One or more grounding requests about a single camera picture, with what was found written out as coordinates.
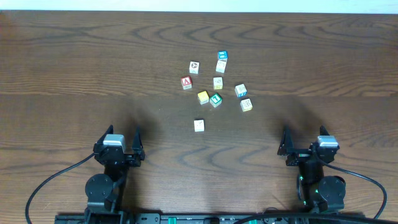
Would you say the blue top wooden block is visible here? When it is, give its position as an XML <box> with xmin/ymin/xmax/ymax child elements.
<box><xmin>217</xmin><ymin>50</ymin><xmax>228</xmax><ymax>61</ymax></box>

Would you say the blue sided wooden block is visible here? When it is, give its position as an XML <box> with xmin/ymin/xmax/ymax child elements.
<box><xmin>234</xmin><ymin>83</ymin><xmax>248</xmax><ymax>98</ymax></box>

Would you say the yellow top wooden block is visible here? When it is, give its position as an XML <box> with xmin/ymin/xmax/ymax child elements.
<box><xmin>197</xmin><ymin>91</ymin><xmax>210</xmax><ymax>105</ymax></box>

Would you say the soccer ball picture block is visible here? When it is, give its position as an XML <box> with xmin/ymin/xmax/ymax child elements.
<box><xmin>189</xmin><ymin>61</ymin><xmax>200</xmax><ymax>74</ymax></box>

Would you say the yellow sided picture block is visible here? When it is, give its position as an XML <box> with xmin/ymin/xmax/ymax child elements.
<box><xmin>213</xmin><ymin>77</ymin><xmax>223</xmax><ymax>90</ymax></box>

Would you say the left black cable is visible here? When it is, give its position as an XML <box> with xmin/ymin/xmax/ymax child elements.
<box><xmin>24</xmin><ymin>152</ymin><xmax>98</xmax><ymax>224</ymax></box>

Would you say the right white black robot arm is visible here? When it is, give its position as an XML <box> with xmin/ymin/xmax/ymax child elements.
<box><xmin>277</xmin><ymin>126</ymin><xmax>346</xmax><ymax>213</ymax></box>

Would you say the red letter A block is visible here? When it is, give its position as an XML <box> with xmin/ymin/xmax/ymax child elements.
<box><xmin>180</xmin><ymin>76</ymin><xmax>192</xmax><ymax>90</ymax></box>

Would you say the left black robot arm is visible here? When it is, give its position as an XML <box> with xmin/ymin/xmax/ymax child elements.
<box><xmin>83</xmin><ymin>125</ymin><xmax>146</xmax><ymax>224</ymax></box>

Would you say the gift picture wooden block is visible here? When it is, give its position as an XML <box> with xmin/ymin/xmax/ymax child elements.
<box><xmin>240</xmin><ymin>98</ymin><xmax>252</xmax><ymax>112</ymax></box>

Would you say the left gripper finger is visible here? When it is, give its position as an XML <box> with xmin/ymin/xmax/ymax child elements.
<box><xmin>131</xmin><ymin>127</ymin><xmax>144</xmax><ymax>154</ymax></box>
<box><xmin>96</xmin><ymin>124</ymin><xmax>114</xmax><ymax>144</ymax></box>

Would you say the plain front wooden block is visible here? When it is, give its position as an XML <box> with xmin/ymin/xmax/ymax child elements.
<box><xmin>194</xmin><ymin>119</ymin><xmax>205</xmax><ymax>132</ymax></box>

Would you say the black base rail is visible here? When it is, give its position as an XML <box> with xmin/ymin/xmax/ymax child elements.
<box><xmin>54</xmin><ymin>213</ymin><xmax>390</xmax><ymax>224</ymax></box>

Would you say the plain block beside blue block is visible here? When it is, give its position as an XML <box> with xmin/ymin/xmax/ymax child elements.
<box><xmin>216</xmin><ymin>60</ymin><xmax>227</xmax><ymax>73</ymax></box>

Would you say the green number 7 block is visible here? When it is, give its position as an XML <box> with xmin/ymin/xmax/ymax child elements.
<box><xmin>209</xmin><ymin>93</ymin><xmax>223</xmax><ymax>108</ymax></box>

